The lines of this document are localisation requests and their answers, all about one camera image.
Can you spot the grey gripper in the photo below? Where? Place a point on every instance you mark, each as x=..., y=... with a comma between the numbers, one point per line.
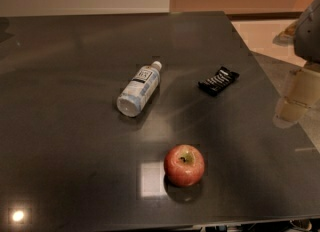
x=308, y=34

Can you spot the black rxbar chocolate bar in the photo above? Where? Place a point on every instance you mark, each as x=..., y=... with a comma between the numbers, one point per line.
x=220, y=81

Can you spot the red apple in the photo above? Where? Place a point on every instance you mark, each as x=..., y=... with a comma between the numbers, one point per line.
x=184, y=165

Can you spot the blue plastic water bottle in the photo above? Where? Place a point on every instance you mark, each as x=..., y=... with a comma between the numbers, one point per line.
x=136, y=94

